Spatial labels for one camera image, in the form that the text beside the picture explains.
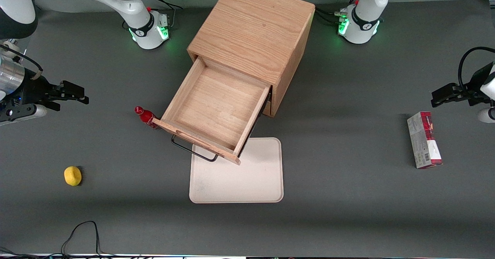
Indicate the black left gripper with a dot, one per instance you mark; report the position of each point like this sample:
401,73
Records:
472,89

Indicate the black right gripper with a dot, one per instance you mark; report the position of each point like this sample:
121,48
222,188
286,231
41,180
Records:
35,90

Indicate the wooden drawer with notched front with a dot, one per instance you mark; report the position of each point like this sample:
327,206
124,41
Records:
216,104
267,107

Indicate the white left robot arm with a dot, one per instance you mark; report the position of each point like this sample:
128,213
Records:
363,23

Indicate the wooden two-drawer cabinet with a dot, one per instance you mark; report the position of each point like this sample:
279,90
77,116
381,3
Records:
255,23

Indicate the grey and red carton box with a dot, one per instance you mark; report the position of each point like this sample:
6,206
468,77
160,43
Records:
423,141

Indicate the red soda bottle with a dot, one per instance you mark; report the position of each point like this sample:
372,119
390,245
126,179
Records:
144,115

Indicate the yellow lemon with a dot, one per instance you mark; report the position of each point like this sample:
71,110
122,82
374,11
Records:
72,176

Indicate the beige rectangular tray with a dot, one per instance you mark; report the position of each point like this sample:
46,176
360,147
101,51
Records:
239,178

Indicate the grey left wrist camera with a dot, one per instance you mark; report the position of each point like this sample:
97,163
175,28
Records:
486,115

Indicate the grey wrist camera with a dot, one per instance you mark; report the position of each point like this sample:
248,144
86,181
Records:
23,112
486,115

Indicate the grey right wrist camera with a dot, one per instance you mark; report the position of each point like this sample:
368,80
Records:
23,112

